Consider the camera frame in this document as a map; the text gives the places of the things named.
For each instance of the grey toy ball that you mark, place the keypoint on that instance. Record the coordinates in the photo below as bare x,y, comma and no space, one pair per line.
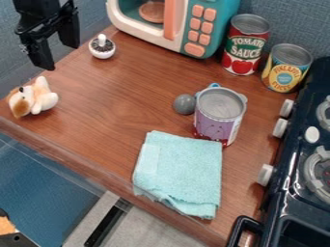
184,104

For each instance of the yellow pineapple can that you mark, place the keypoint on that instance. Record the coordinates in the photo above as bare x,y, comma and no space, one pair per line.
285,70

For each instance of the red tomato sauce can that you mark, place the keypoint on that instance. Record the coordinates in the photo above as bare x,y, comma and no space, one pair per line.
245,48

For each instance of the light blue cloth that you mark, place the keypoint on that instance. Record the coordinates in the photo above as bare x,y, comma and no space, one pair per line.
180,170

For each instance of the toy stove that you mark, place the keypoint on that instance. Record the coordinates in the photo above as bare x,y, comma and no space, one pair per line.
300,167

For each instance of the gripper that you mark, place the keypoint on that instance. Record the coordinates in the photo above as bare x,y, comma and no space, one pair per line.
36,14

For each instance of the white brown plush dog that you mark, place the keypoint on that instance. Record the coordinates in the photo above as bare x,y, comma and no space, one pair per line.
31,98

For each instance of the toy microwave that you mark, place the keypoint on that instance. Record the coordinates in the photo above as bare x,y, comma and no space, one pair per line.
176,22

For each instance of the purple can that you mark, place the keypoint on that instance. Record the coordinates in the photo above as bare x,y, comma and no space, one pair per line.
219,117

